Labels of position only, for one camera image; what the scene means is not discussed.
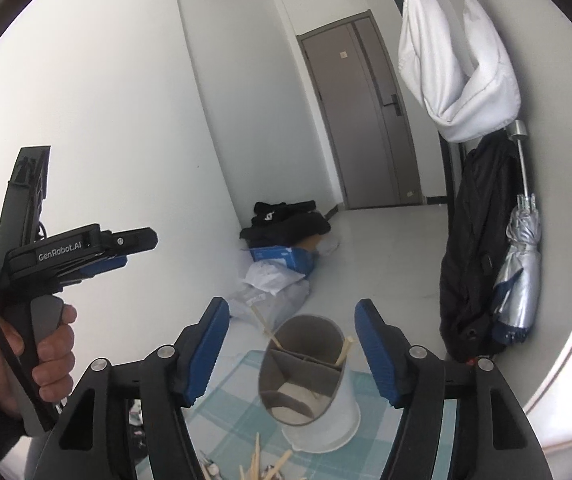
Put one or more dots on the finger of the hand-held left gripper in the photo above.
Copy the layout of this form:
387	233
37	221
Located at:
135	240
108	265

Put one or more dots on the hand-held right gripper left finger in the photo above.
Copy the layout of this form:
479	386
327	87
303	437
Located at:
210	350

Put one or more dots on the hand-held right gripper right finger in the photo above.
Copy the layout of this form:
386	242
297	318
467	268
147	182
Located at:
373	350

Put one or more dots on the white grey utensil holder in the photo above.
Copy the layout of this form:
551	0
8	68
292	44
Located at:
326	410

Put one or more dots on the person's left hand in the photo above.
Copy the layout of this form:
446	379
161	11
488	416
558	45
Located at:
55	360

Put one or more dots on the teal checked placemat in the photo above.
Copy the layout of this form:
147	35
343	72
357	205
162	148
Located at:
231	410

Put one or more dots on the blue cardboard box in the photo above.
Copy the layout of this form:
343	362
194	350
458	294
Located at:
286	257

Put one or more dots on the black jacket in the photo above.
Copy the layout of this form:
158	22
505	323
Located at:
471	260

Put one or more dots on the silver folded umbrella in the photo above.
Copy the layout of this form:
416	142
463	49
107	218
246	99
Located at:
521	280

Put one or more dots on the grey brown door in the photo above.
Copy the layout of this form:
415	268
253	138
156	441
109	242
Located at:
361	110

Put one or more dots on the white cloth bag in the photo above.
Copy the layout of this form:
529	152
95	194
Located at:
466	85

